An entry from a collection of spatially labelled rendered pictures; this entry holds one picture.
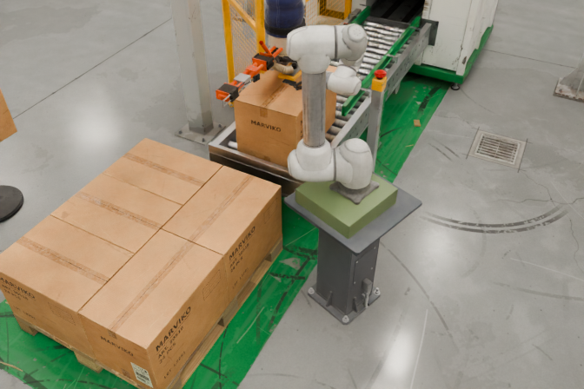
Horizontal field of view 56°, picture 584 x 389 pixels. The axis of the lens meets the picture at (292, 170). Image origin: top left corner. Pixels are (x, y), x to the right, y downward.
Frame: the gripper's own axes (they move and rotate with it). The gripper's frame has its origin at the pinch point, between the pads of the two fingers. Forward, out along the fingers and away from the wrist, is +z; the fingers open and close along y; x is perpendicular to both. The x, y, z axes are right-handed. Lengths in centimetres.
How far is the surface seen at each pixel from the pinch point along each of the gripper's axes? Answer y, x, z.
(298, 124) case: 31.5, -1.1, -8.5
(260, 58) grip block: -2.4, 0.8, 15.5
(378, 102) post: 34, 45, -39
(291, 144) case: 44.8, -3.3, -5.3
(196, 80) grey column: 66, 62, 108
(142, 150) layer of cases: 65, -27, 87
